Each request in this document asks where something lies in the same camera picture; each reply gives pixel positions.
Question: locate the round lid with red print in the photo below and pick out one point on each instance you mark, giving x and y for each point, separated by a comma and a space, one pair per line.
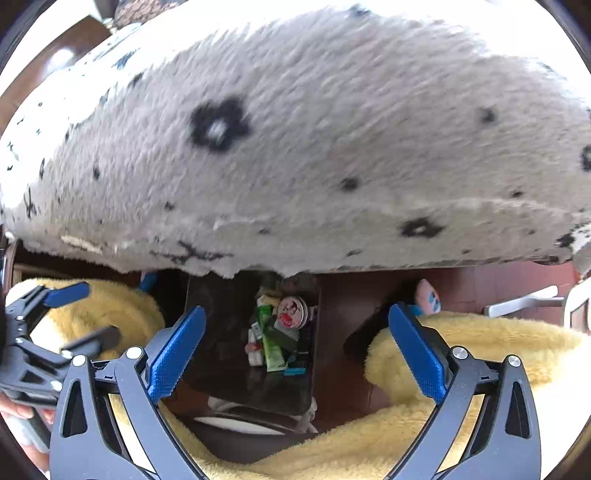
292, 314

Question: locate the black trash bin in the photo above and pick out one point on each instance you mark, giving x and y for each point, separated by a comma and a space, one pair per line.
221, 332

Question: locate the grey patterned bedsheet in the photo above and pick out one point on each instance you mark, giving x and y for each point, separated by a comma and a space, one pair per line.
27, 152

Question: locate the yellow fleece garment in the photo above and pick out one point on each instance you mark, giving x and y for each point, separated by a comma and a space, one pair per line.
485, 350

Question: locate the green stick packet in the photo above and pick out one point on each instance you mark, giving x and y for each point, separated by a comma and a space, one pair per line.
273, 350

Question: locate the person's left hand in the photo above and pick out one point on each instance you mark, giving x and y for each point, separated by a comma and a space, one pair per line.
16, 408

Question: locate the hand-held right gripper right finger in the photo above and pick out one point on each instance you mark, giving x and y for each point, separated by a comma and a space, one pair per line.
415, 346

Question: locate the brown wooden headboard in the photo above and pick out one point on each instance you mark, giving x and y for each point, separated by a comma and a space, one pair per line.
41, 60

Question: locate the pink blue small toy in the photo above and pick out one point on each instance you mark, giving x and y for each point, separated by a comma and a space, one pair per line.
427, 297

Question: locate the dark brown slipper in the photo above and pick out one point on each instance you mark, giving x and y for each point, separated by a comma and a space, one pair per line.
244, 443

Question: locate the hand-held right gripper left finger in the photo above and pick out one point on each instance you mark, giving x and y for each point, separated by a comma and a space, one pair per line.
178, 350

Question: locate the white furniture frame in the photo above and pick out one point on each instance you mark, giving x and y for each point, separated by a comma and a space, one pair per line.
577, 300

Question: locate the small white packet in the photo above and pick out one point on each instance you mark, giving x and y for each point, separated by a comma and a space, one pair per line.
255, 355

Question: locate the white plastic bar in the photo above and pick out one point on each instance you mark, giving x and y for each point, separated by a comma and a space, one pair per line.
521, 302

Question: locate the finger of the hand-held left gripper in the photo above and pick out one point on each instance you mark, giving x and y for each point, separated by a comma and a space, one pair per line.
99, 339
67, 295

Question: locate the dark green wrapper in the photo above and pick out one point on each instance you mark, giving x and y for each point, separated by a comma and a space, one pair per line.
286, 340

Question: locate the grey fluffy flower-print blanket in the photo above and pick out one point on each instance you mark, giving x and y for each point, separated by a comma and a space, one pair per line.
323, 138

